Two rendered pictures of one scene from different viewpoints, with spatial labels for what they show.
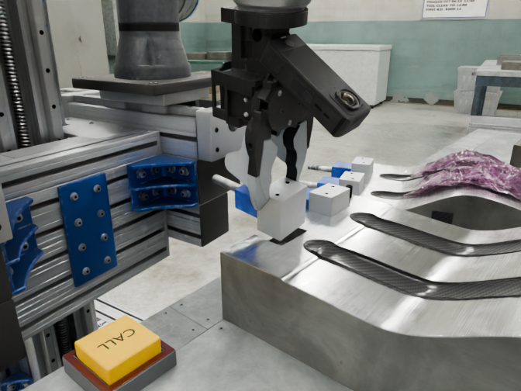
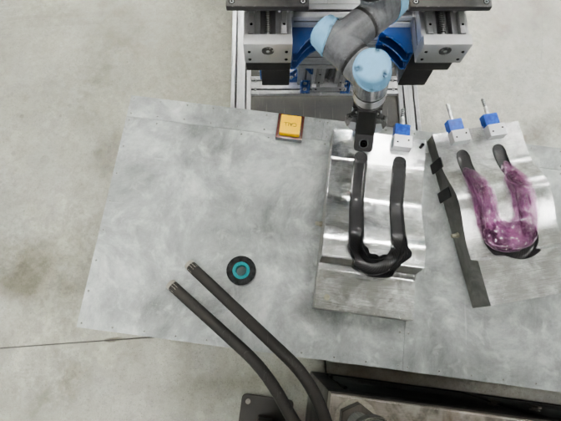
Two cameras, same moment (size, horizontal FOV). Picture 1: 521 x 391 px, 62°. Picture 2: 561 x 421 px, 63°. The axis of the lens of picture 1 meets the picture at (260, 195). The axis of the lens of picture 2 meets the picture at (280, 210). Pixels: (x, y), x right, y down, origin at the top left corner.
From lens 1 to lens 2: 1.00 m
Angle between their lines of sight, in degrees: 61
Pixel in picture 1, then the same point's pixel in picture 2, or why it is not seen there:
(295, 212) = not seen: hidden behind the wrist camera
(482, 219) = (455, 210)
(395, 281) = (358, 190)
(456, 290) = (360, 210)
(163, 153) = (411, 28)
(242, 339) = (324, 154)
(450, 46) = not seen: outside the picture
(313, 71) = (363, 125)
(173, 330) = (314, 130)
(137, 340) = (293, 129)
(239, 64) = not seen: hidden behind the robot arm
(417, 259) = (377, 193)
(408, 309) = (340, 199)
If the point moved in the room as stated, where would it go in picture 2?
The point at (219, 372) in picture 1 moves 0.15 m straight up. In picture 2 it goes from (306, 156) to (310, 135)
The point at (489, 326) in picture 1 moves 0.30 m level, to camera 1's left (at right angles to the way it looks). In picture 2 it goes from (330, 219) to (269, 129)
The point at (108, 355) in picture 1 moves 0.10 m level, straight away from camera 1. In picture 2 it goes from (283, 127) to (301, 102)
